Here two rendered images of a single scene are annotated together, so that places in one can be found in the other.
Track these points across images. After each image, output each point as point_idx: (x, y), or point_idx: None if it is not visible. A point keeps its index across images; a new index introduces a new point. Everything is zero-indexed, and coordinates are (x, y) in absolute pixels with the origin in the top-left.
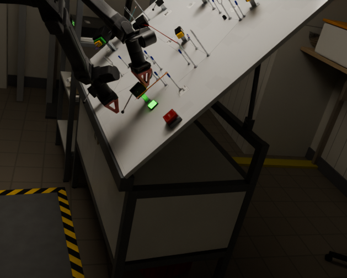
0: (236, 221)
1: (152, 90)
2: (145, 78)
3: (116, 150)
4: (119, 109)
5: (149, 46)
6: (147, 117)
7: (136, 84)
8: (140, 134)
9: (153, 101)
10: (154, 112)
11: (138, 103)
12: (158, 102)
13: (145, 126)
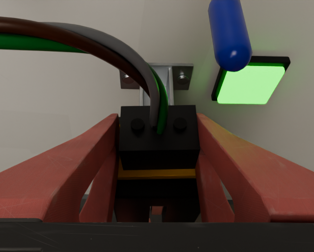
0: None
1: (78, 6)
2: (108, 135)
3: (229, 196)
4: (19, 152)
5: None
6: (267, 123)
7: (136, 209)
8: (303, 158)
9: (248, 76)
10: (301, 97)
11: (102, 107)
12: (278, 49)
13: (298, 141)
